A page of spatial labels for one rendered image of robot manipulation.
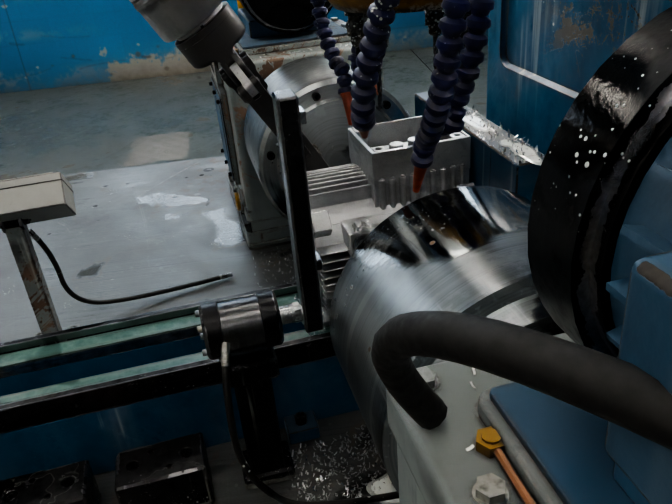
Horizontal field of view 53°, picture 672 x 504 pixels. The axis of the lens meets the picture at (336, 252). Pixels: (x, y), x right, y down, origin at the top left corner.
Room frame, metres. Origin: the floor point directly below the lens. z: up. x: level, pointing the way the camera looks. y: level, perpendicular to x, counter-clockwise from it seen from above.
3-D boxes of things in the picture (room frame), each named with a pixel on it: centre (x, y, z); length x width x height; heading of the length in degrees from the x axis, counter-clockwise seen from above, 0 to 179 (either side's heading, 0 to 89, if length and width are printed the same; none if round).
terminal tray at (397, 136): (0.77, -0.10, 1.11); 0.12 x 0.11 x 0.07; 102
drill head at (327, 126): (1.11, 0.01, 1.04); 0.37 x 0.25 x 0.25; 12
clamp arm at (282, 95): (0.60, 0.03, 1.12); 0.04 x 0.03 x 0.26; 102
